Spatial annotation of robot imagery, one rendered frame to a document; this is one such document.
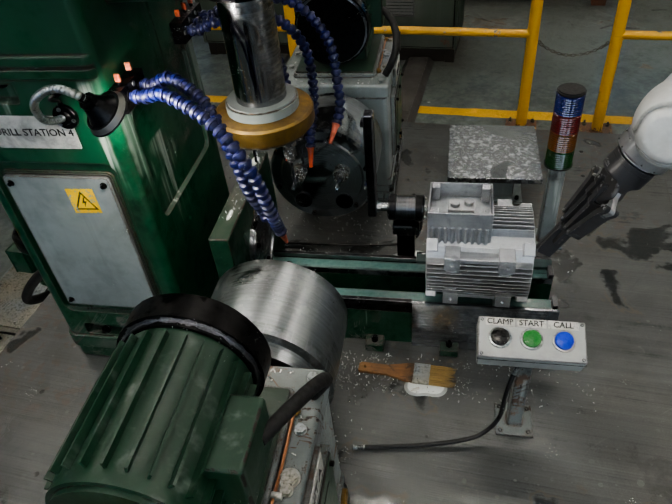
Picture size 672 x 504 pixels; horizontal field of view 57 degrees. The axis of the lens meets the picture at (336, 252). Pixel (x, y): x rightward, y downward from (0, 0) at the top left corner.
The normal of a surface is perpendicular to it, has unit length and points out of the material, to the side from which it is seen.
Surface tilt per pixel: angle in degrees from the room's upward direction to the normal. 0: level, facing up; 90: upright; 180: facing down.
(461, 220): 90
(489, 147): 0
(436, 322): 90
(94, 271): 90
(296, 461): 0
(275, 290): 13
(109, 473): 5
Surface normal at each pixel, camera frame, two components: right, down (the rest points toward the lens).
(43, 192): -0.16, 0.66
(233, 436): -0.08, -0.75
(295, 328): 0.45, -0.61
